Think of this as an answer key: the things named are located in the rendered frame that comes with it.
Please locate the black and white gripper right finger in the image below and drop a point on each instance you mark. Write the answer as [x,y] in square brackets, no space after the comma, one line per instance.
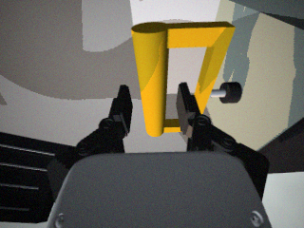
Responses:
[203,136]

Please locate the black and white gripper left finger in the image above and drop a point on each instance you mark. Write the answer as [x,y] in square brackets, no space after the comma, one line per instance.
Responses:
[108,138]

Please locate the grey flat base plate with bolts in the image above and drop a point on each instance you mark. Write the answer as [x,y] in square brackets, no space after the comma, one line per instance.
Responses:
[184,62]

